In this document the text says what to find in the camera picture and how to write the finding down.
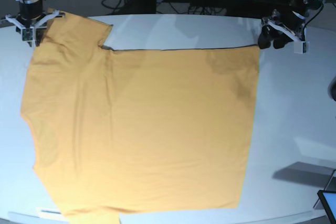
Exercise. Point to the yellow T-shirt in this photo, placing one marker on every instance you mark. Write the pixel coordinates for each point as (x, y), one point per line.
(134, 131)

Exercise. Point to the tablet screen on stand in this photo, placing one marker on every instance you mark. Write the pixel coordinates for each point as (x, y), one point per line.
(326, 198)

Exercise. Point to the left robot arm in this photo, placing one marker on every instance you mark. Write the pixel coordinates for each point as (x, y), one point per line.
(303, 7)

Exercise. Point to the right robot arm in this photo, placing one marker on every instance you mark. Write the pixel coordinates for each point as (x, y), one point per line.
(31, 20)

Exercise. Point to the dark round object at edge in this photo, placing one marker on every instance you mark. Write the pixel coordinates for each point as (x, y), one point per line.
(332, 89)

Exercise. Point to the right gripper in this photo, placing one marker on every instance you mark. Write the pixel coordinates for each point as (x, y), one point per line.
(31, 21)

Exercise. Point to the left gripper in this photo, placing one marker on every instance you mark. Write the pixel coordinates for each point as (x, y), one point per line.
(279, 29)

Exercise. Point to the white label strip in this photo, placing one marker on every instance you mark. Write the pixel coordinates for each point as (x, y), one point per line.
(49, 213)

